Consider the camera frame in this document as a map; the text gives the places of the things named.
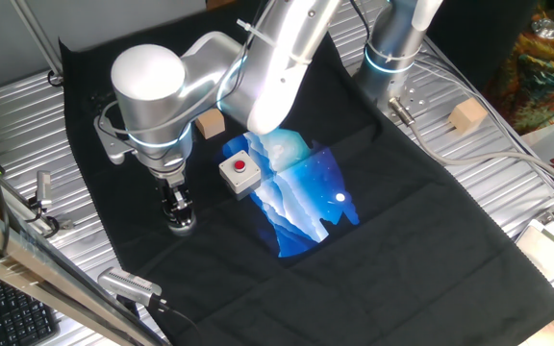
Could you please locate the clear glass jar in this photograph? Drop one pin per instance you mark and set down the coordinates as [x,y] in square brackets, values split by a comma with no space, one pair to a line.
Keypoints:
[183,227]

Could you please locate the black cloth with blue print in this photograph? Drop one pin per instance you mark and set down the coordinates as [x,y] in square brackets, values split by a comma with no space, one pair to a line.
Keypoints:
[402,264]

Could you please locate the silver faceted ornament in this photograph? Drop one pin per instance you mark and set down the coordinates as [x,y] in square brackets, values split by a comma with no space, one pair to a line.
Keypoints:
[545,28]

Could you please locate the thin metal pole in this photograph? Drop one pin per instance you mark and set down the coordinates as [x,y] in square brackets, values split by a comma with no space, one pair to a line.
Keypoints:
[37,36]

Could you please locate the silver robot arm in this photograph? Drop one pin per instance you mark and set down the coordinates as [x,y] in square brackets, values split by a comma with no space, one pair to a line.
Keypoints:
[161,96]

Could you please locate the wrist camera with silver bracket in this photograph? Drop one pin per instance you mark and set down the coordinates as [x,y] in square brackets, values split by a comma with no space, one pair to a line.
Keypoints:
[111,144]

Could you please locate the white flat device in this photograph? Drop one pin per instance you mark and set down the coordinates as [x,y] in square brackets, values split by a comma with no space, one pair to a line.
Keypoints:
[551,254]

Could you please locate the black chair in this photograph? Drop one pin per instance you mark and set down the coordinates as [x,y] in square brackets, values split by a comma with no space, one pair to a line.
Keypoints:
[474,33]

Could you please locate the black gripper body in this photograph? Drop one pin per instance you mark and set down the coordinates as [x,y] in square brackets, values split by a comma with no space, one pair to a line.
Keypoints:
[171,192]

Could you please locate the silver camera on rail clamp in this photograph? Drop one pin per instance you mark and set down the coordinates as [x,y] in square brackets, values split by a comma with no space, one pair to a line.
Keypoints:
[43,185]

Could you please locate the aluminium frame beam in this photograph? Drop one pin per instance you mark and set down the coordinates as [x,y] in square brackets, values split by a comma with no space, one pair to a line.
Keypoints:
[17,254]

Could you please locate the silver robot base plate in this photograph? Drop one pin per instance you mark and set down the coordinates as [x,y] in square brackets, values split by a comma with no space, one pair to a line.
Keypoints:
[414,98]

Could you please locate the grey box with red button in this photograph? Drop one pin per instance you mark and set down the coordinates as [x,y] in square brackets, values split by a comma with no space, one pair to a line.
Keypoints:
[250,175]

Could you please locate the wooden cube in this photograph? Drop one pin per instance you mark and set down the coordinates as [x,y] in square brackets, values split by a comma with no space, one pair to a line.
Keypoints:
[467,117]
[211,124]

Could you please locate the colourful patterned fabric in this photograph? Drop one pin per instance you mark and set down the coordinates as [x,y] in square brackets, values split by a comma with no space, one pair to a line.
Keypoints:
[541,77]

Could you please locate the black keyboard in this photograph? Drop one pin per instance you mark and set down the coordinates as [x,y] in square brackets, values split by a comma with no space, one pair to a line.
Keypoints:
[17,317]

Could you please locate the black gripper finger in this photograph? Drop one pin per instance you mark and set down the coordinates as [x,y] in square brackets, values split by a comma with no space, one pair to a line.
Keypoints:
[188,209]
[172,211]

